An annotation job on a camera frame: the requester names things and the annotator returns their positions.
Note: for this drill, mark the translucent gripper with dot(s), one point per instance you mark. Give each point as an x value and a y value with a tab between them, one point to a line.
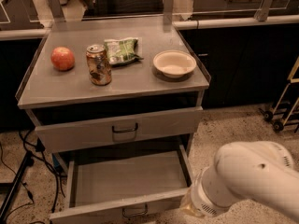
202	202

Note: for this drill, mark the grey drawer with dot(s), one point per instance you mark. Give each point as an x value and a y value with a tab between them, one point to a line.
116	186
109	131

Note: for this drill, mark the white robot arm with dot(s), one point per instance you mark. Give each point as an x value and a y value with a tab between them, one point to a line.
261	171

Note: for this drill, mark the grey top drawer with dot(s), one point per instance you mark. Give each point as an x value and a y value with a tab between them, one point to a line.
109	131

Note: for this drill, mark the grey metal drawer cabinet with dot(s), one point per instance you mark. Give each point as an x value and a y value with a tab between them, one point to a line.
53	97

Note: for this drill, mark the white paper bowl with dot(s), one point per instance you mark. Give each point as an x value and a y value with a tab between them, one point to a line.
174	63

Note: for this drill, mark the orange soda can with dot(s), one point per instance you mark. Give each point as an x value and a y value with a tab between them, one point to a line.
99	67

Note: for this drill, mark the black tripod leg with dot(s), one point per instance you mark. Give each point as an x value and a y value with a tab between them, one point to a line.
12	187

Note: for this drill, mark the green chip bag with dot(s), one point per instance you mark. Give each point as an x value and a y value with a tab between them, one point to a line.
121	51

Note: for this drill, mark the red apple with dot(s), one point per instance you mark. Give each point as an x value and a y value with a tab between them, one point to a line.
62	58

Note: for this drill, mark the grey horizontal rail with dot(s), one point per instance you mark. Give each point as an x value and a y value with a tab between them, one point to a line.
179	25

